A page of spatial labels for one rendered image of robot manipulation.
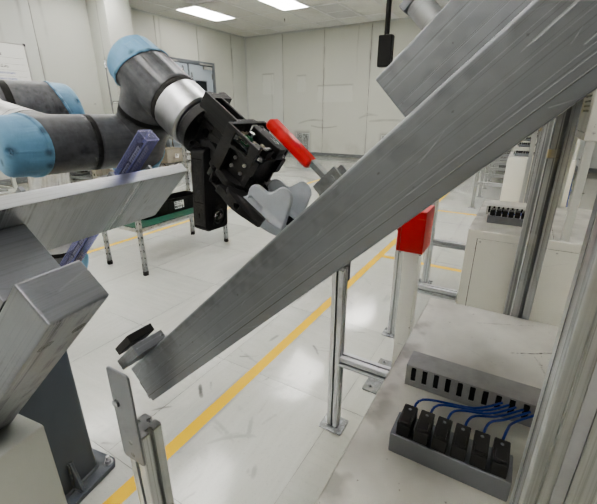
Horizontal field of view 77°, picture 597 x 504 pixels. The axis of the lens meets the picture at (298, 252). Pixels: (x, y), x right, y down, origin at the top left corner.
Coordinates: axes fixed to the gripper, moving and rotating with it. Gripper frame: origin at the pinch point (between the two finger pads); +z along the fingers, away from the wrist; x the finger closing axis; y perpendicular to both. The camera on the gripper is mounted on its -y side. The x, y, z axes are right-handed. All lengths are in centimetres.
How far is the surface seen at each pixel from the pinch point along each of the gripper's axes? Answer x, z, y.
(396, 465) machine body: 3.2, 31.3, -18.3
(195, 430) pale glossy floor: 33, 4, -114
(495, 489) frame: 5.1, 40.7, -9.9
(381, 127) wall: 871, -221, -181
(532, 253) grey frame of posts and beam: 60, 33, 3
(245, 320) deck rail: -10.0, 3.4, -6.2
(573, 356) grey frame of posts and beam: -13.9, 21.6, 17.0
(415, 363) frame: 22.1, 26.7, -16.2
